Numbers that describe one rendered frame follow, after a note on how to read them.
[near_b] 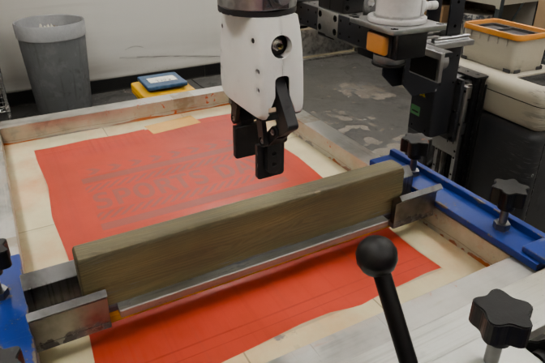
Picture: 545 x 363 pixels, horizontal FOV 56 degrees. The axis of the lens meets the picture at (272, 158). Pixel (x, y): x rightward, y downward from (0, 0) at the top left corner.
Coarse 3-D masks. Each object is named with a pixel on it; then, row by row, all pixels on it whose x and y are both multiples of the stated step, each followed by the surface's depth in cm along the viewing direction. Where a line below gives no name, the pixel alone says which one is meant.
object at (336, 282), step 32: (192, 128) 103; (224, 128) 103; (288, 160) 90; (256, 192) 80; (320, 256) 66; (352, 256) 66; (416, 256) 66; (288, 288) 60; (320, 288) 60; (352, 288) 60
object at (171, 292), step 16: (368, 224) 65; (384, 224) 66; (320, 240) 62; (336, 240) 63; (272, 256) 59; (288, 256) 60; (224, 272) 57; (240, 272) 57; (160, 288) 54; (176, 288) 54; (192, 288) 55; (128, 304) 52; (144, 304) 53; (160, 304) 54
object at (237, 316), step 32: (64, 160) 90; (96, 160) 90; (64, 192) 80; (64, 224) 72; (96, 224) 72; (224, 288) 60; (256, 288) 60; (128, 320) 56; (160, 320) 56; (192, 320) 56; (224, 320) 56; (256, 320) 56; (288, 320) 56; (96, 352) 52; (128, 352) 52; (160, 352) 52; (192, 352) 52; (224, 352) 52
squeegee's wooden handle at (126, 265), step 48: (288, 192) 60; (336, 192) 61; (384, 192) 66; (96, 240) 51; (144, 240) 51; (192, 240) 54; (240, 240) 57; (288, 240) 61; (96, 288) 51; (144, 288) 53
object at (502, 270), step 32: (160, 96) 110; (192, 96) 111; (224, 96) 114; (0, 128) 95; (32, 128) 97; (64, 128) 100; (96, 128) 103; (320, 128) 95; (0, 160) 83; (352, 160) 85; (0, 192) 74; (0, 224) 66; (448, 224) 68; (480, 256) 64; (512, 256) 60; (448, 288) 55; (480, 288) 55; (384, 320) 51; (416, 320) 51; (320, 352) 47; (352, 352) 47
